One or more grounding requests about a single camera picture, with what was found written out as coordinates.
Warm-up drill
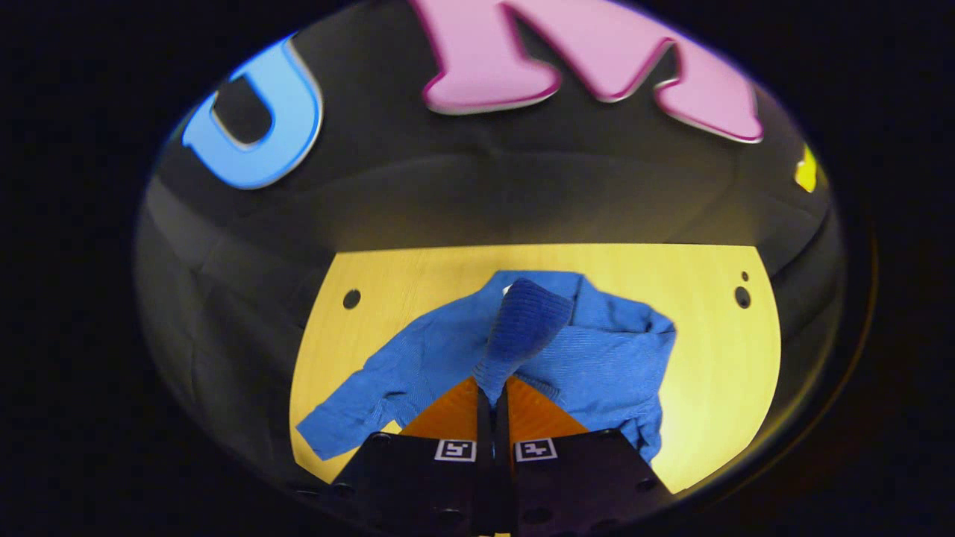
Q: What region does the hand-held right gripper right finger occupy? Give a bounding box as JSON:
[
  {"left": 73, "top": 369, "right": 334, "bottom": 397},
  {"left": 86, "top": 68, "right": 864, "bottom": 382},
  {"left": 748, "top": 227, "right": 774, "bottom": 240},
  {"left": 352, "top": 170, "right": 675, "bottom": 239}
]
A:
[{"left": 494, "top": 375, "right": 678, "bottom": 537}]

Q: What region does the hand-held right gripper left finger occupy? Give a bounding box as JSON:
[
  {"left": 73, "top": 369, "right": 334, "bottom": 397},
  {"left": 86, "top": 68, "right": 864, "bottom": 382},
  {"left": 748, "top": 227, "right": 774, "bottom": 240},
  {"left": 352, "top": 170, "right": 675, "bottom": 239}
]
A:
[{"left": 295, "top": 375, "right": 495, "bottom": 537}]

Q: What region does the blue button-up shirt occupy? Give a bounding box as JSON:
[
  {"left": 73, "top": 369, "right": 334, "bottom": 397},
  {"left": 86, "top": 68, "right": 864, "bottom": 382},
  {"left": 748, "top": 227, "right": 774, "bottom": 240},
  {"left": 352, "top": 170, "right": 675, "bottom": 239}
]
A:
[{"left": 296, "top": 270, "right": 677, "bottom": 465}]

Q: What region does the black backdrop cloth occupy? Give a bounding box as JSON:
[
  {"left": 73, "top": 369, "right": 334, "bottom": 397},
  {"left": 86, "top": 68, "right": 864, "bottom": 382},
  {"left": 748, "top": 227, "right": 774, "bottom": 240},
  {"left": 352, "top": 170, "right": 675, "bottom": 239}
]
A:
[{"left": 134, "top": 0, "right": 848, "bottom": 482}]

